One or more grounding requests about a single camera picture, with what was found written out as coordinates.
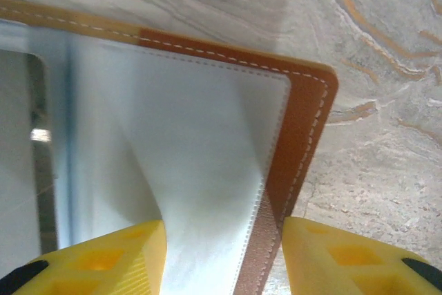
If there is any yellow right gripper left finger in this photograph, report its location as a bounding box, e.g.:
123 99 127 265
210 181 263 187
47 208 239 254
0 219 169 295

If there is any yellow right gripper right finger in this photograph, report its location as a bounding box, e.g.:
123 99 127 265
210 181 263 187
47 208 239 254
281 215 442 295

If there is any black VIP card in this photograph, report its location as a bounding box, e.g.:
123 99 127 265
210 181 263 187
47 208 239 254
0 49 58 254

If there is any brown leather card holder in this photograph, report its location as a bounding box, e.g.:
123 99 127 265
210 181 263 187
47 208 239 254
0 0 341 295

